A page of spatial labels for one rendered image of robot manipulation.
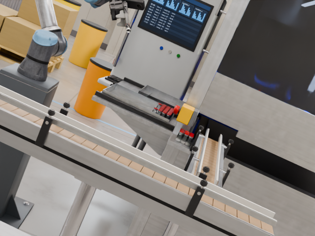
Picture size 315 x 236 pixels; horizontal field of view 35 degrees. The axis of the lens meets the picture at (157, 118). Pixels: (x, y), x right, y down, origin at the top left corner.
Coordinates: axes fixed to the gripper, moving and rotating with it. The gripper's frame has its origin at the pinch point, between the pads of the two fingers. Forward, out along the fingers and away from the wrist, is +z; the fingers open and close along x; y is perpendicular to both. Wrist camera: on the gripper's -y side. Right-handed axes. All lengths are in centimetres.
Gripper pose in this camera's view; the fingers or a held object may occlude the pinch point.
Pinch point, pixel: (128, 24)
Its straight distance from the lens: 234.4
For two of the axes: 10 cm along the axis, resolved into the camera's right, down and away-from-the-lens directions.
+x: -0.3, -6.6, -7.5
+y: -9.9, 1.4, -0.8
